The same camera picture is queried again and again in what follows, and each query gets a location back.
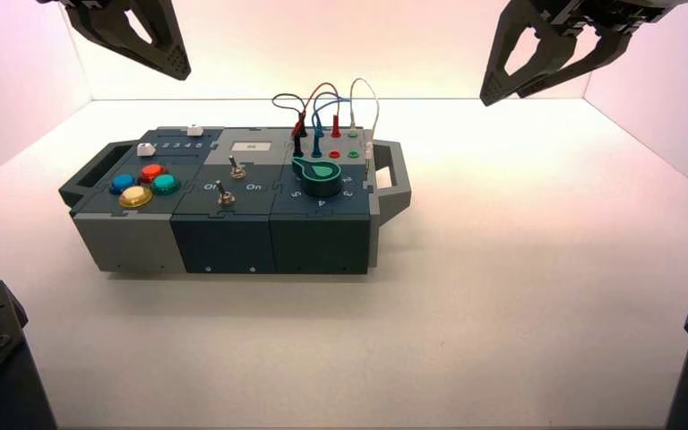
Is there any grey and teal task box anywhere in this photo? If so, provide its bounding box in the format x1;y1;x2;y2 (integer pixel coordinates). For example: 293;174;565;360
58;125;413;276

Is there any white plug cable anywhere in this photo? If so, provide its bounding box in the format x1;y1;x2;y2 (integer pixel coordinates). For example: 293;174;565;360
348;77;381;175

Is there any blue push button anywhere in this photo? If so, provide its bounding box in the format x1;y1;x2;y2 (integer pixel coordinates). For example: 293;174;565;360
108;173;137;196

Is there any red push button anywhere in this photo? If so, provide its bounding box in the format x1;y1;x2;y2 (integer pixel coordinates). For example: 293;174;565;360
138;163;169;184

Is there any black banana plug cable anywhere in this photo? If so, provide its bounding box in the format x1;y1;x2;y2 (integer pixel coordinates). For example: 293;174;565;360
271;92;308;159

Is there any blue banana plug cable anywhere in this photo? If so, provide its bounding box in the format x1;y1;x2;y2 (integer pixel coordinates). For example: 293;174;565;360
310;91;351;159

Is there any teal push button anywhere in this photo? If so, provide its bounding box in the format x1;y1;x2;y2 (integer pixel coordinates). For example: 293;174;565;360
150;173;181;196

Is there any red banana plug cable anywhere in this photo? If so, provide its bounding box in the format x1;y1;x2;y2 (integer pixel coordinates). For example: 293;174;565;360
292;82;343;140

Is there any yellow push button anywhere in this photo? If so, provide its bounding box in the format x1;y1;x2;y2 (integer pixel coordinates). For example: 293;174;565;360
118;185;154;210

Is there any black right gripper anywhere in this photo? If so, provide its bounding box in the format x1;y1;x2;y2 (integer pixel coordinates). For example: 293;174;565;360
478;0;688;108

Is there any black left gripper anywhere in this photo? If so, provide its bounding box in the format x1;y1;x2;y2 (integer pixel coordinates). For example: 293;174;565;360
38;0;193;82

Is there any green rotary knob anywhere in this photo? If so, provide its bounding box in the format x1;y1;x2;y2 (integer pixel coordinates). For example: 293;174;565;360
291;156;343;199

